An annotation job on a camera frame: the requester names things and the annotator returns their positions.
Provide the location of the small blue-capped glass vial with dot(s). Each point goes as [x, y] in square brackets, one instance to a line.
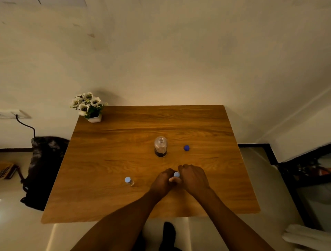
[128, 180]
[176, 174]

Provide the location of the white wall socket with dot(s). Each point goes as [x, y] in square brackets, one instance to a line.
[13, 113]

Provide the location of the glass bottle with dark liquid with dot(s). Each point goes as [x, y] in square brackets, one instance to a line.
[160, 148]

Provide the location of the blue bottle cap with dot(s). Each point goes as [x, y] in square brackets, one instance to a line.
[186, 148]

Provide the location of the black-framed low shelf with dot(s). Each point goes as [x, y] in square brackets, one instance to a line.
[305, 181]

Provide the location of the person's left hand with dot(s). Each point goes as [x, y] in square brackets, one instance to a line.
[161, 183]

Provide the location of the person's left forearm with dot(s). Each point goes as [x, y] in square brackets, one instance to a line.
[121, 222]

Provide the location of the person's right fingers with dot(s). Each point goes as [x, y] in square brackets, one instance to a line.
[182, 172]

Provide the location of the person's right forearm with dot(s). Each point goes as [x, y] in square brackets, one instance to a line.
[227, 222]

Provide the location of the white flowers in white pot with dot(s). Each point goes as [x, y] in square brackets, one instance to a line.
[89, 107]

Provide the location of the person's left fingers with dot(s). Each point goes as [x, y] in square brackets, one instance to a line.
[173, 180]

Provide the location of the patterned woven item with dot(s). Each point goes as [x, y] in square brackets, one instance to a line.
[7, 170]

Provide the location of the person's black-socked foot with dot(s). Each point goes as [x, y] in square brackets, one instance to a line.
[168, 236]

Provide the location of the black backpack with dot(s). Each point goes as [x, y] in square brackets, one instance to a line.
[45, 168]

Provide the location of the person's right hand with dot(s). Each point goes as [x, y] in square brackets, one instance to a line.
[195, 179]

